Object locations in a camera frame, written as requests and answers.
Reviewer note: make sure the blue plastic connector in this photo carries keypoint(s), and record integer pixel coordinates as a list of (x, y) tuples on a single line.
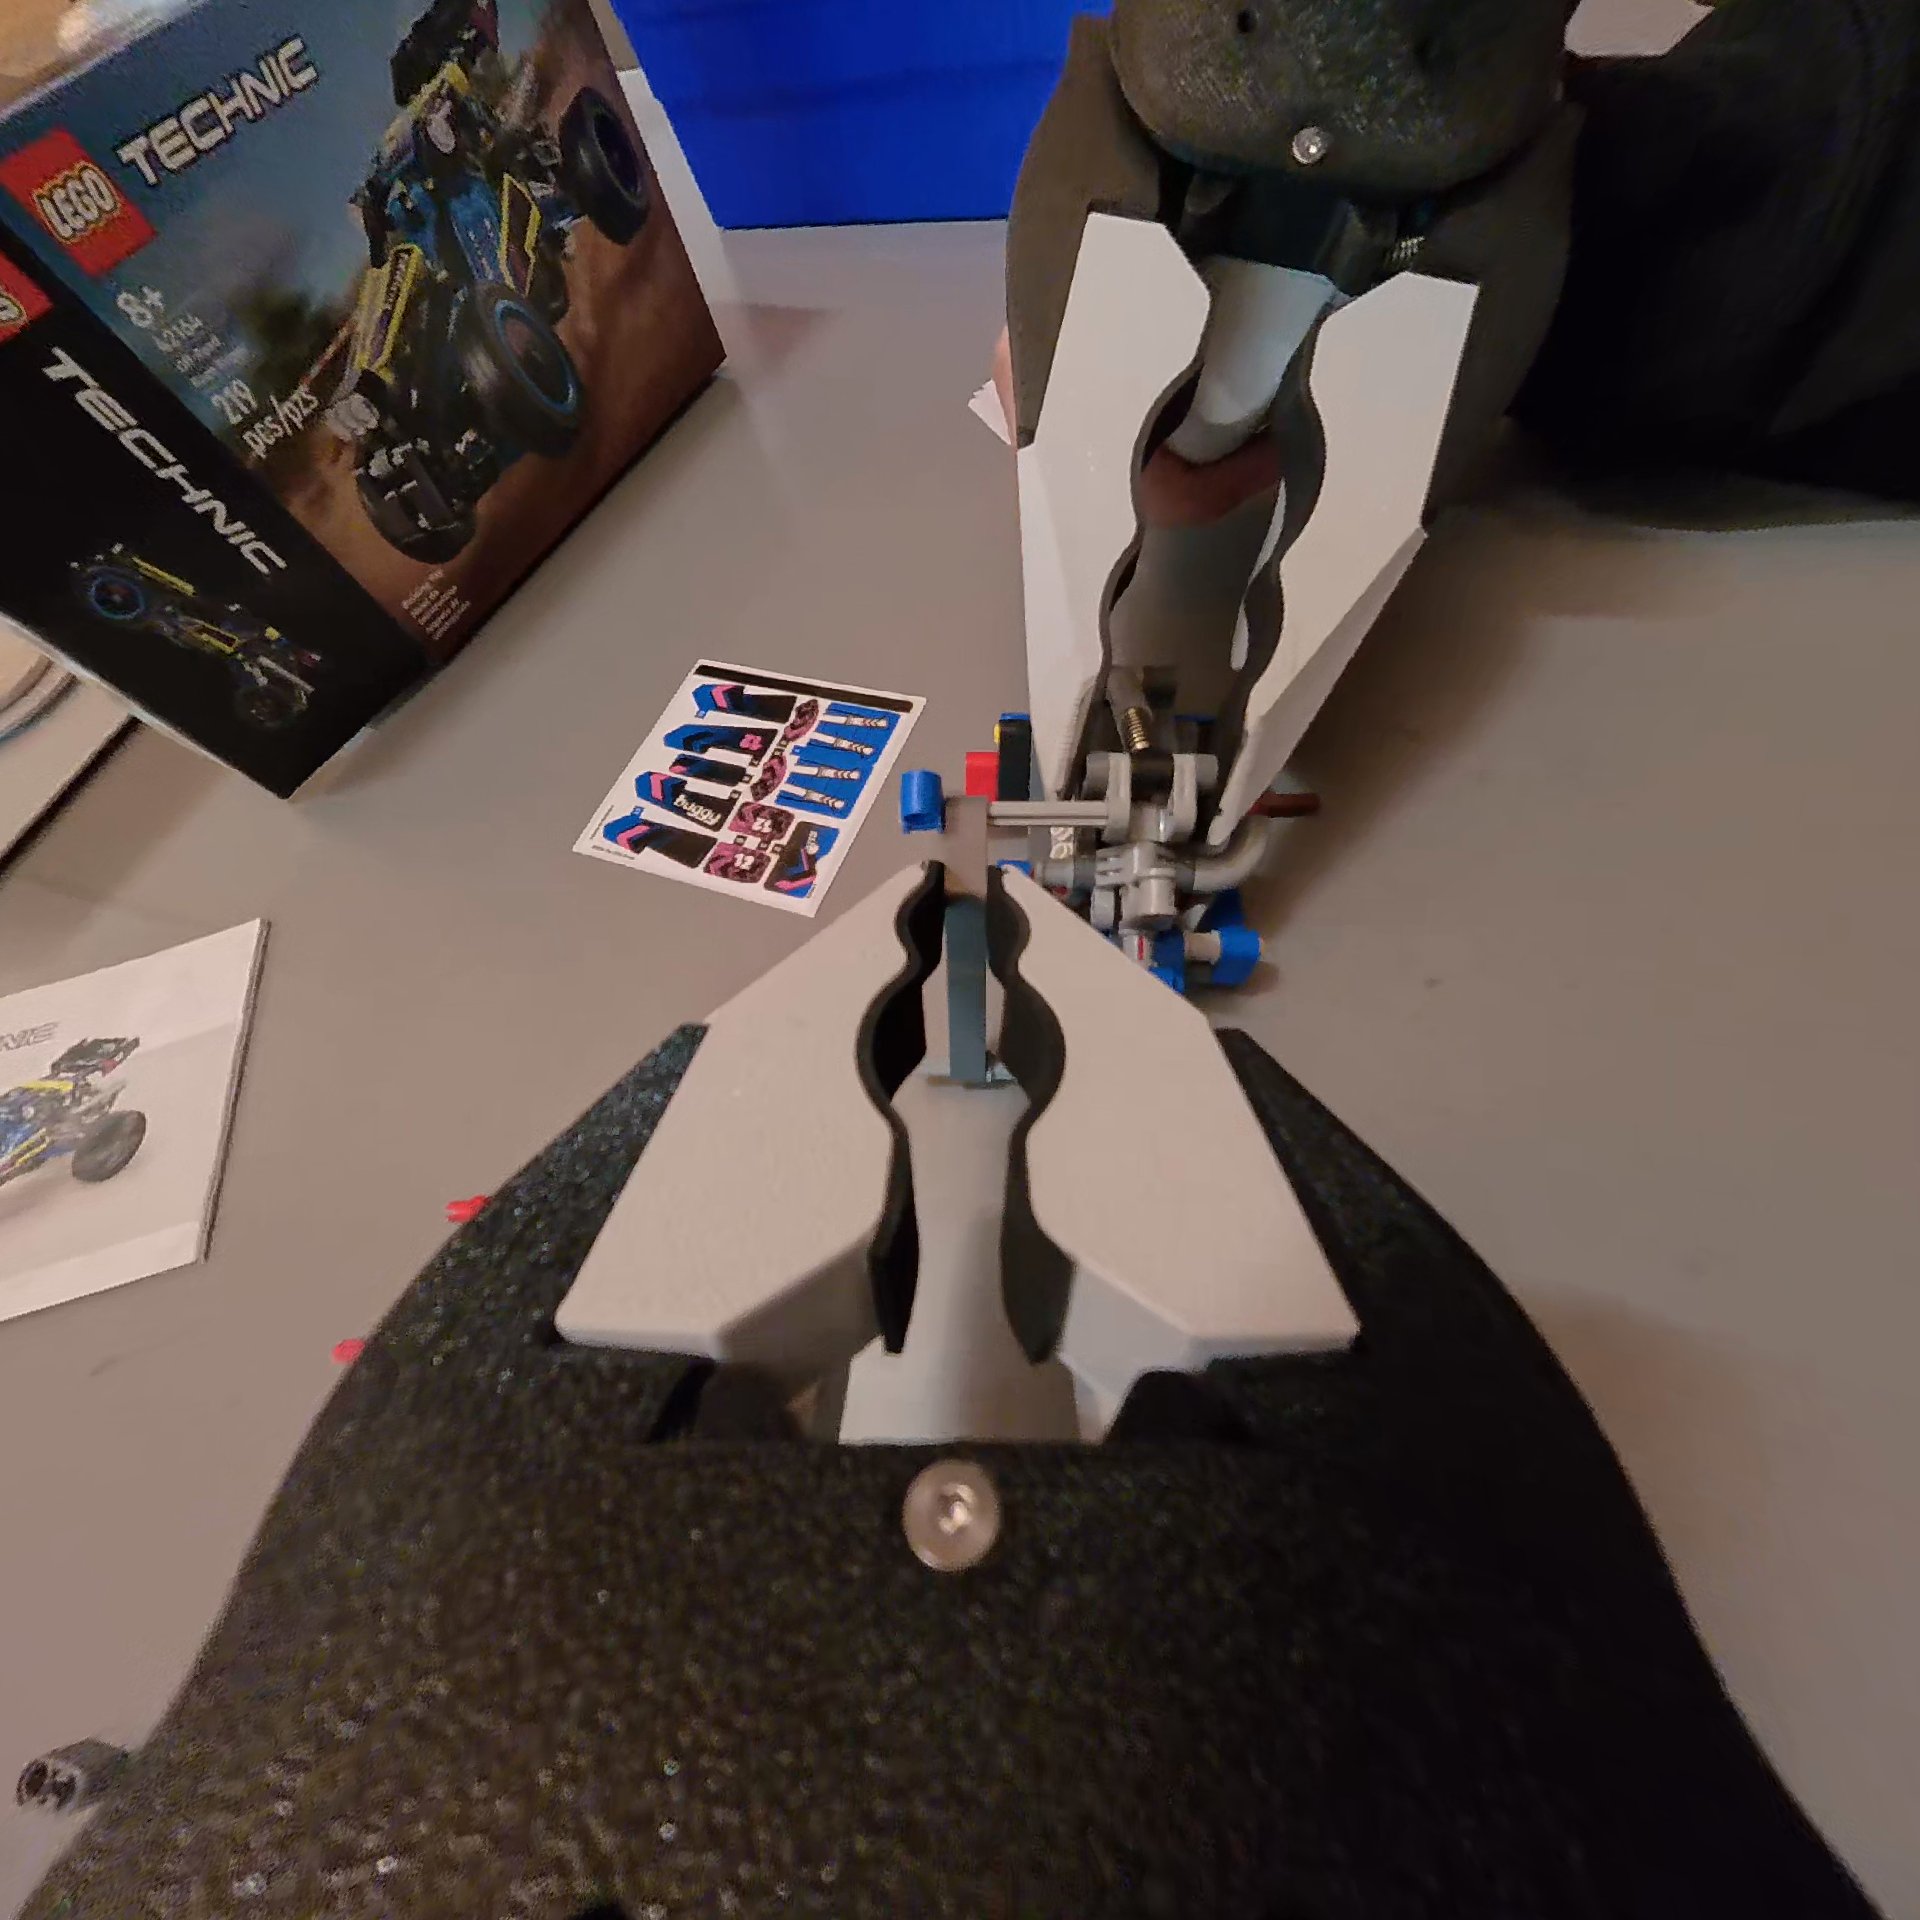
[(922, 801)]

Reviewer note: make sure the blue storage bin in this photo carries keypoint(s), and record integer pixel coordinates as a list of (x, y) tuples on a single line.
[(868, 105)]

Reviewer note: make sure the grey axle with blue connector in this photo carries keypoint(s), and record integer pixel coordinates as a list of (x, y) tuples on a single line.
[(1035, 813)]

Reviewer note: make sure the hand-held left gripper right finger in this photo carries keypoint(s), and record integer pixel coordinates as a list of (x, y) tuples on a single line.
[(1184, 1201)]

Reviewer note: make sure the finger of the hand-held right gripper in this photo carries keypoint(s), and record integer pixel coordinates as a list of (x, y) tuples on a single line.
[(1088, 450), (1364, 480)]

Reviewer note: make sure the person's right forearm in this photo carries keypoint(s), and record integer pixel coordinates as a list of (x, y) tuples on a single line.
[(1723, 224)]

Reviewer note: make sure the dark grey angled beam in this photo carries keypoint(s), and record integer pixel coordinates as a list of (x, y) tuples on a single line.
[(970, 960)]

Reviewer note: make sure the toy buggy chassis assembly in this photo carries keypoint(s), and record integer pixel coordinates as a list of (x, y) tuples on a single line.
[(1155, 868)]

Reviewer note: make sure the black toy set box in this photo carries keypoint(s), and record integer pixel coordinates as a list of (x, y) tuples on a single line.
[(299, 375)]

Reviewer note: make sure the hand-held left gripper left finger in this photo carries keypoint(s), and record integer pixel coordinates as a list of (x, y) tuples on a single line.
[(720, 1201)]

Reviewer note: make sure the white buggy picture booklet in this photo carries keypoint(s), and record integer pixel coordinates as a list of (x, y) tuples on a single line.
[(120, 1108)]

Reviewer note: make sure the blue and pink sticker sheet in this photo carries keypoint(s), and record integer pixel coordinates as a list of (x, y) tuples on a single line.
[(751, 780)]

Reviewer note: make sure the small dark grey beam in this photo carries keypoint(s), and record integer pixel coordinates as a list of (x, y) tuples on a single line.
[(67, 1771)]

